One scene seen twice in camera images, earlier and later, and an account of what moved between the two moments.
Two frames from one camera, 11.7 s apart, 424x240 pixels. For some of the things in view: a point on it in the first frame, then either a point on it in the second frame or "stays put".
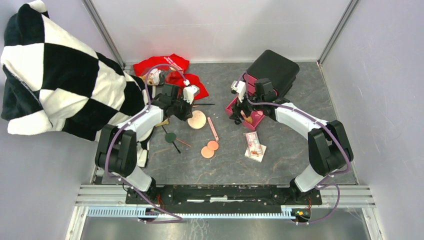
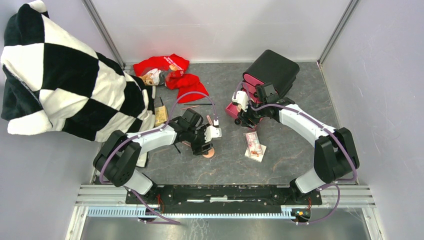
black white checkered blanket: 54,84 stays put
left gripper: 188,113 → 197,149
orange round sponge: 207,153 stays put
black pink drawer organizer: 269,76 stays put
